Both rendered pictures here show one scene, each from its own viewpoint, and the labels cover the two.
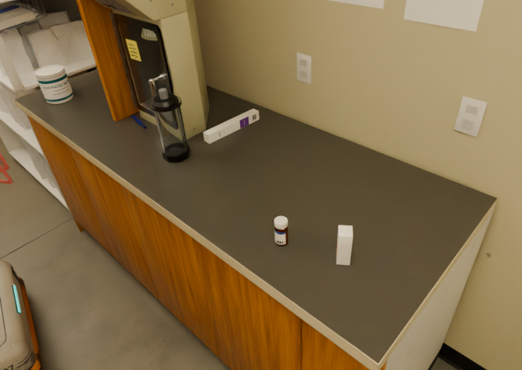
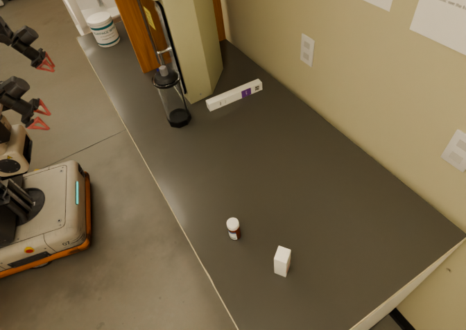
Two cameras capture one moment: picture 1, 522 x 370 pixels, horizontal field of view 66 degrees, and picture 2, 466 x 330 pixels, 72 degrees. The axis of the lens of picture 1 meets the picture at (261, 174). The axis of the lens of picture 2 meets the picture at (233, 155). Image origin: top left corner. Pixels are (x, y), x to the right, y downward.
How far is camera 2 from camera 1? 0.46 m
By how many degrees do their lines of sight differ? 20
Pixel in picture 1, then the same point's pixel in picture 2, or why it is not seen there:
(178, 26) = (181, 4)
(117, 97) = (143, 53)
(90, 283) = (134, 184)
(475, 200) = (441, 233)
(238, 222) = (206, 204)
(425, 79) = (421, 98)
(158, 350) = (169, 248)
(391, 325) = not seen: outside the picture
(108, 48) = (133, 10)
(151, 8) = not seen: outside the picture
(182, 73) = (186, 47)
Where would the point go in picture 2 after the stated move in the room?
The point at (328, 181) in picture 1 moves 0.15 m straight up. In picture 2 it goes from (300, 175) to (302, 148)
